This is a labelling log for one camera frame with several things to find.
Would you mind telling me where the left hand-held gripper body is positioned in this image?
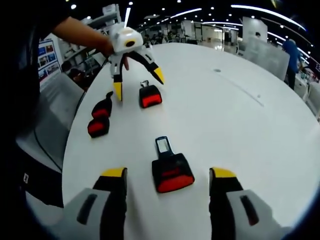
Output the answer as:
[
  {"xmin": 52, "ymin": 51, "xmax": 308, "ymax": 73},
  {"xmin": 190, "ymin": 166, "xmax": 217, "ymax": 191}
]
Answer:
[{"xmin": 108, "ymin": 21, "xmax": 145, "ymax": 63}]

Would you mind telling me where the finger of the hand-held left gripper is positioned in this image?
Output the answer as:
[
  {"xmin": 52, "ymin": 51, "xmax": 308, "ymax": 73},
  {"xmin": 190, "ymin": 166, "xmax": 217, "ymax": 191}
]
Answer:
[
  {"xmin": 127, "ymin": 47, "xmax": 166, "ymax": 86},
  {"xmin": 109, "ymin": 53, "xmax": 126, "ymax": 102}
]

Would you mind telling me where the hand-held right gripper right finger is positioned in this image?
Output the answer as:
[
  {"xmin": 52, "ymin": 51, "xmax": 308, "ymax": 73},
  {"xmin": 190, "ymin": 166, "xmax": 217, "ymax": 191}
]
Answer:
[{"xmin": 209, "ymin": 166, "xmax": 294, "ymax": 240}]

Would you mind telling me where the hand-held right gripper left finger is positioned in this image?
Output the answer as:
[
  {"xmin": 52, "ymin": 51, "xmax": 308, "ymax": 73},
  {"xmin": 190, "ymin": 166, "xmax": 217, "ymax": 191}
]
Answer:
[{"xmin": 62, "ymin": 167, "xmax": 129, "ymax": 240}]

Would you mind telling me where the black seat belt buckle with metal tongue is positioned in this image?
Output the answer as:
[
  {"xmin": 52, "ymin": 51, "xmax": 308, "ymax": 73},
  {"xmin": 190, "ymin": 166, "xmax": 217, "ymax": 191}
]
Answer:
[
  {"xmin": 90, "ymin": 91, "xmax": 114, "ymax": 119},
  {"xmin": 138, "ymin": 80, "xmax": 163, "ymax": 109},
  {"xmin": 151, "ymin": 135, "xmax": 196, "ymax": 194},
  {"xmin": 87, "ymin": 116, "xmax": 111, "ymax": 139}
]

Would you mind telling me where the person's left forearm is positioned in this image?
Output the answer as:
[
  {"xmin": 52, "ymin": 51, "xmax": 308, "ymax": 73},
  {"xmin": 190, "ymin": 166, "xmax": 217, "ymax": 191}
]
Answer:
[{"xmin": 51, "ymin": 15, "xmax": 107, "ymax": 55}]

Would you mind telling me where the poster board with pictures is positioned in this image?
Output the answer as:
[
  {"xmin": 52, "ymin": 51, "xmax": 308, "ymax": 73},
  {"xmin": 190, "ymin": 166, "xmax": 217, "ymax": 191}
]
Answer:
[{"xmin": 37, "ymin": 39, "xmax": 63, "ymax": 88}]

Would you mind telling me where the person's body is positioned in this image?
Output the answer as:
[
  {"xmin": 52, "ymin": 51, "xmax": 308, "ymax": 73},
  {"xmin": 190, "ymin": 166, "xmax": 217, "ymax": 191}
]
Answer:
[{"xmin": 0, "ymin": 0, "xmax": 73, "ymax": 209}]

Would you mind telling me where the frosted desk partition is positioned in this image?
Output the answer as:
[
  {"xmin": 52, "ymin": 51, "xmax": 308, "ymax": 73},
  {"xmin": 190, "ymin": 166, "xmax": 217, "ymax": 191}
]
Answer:
[{"xmin": 242, "ymin": 36, "xmax": 291, "ymax": 81}]

